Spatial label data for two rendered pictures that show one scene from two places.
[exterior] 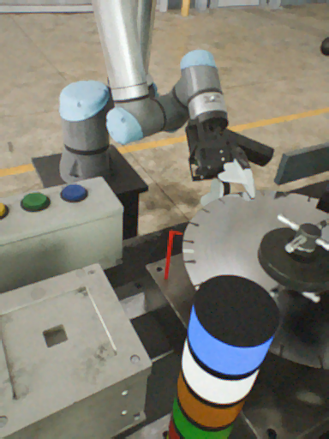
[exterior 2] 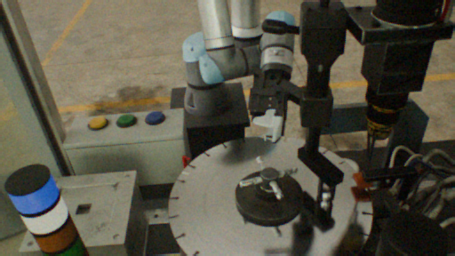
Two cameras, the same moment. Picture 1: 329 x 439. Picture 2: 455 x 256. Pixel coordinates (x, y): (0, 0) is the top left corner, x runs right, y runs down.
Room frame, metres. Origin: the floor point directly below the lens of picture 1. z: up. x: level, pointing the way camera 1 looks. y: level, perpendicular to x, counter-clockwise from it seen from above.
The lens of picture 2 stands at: (-0.01, -0.36, 1.41)
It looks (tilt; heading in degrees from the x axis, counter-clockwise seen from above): 36 degrees down; 29
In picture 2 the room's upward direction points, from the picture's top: 4 degrees counter-clockwise
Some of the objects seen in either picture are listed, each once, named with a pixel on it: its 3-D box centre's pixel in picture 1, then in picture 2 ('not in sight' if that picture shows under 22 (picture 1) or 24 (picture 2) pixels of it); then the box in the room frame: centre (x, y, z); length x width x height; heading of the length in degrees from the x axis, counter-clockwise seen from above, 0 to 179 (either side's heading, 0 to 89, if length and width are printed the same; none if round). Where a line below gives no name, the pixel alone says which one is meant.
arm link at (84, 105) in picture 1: (87, 113); (204, 56); (0.86, 0.21, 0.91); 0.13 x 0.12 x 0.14; 137
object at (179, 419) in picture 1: (206, 405); (62, 245); (0.13, -0.04, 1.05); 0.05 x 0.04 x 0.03; 32
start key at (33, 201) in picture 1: (35, 202); (126, 121); (0.52, 0.23, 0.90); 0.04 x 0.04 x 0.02
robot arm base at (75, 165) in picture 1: (87, 155); (206, 90); (0.86, 0.22, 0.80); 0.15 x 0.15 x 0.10
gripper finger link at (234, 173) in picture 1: (235, 177); (267, 123); (0.56, -0.12, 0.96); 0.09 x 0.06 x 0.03; 17
